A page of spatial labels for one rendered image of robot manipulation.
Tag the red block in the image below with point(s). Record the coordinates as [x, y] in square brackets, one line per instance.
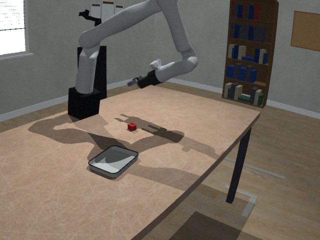
[132, 126]

